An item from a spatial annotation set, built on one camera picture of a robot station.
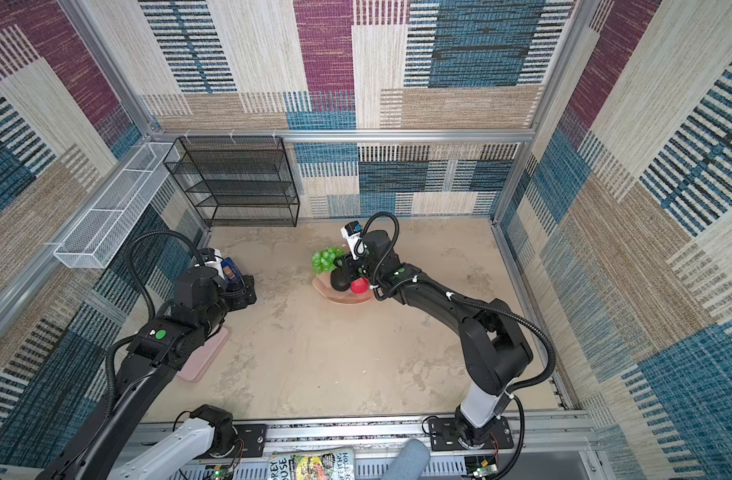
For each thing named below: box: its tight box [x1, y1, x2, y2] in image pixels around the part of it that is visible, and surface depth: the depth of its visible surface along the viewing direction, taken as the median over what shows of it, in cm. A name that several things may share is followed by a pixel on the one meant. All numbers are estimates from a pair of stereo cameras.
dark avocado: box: [330, 268, 351, 292], surface depth 99 cm
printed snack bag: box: [266, 448, 356, 480], surface depth 70 cm
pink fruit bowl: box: [312, 272, 375, 304], surface depth 99 cm
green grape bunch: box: [311, 245, 345, 275], surface depth 84 cm
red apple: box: [350, 277, 369, 295], surface depth 99 cm
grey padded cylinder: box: [380, 438, 431, 480], surface depth 70 cm
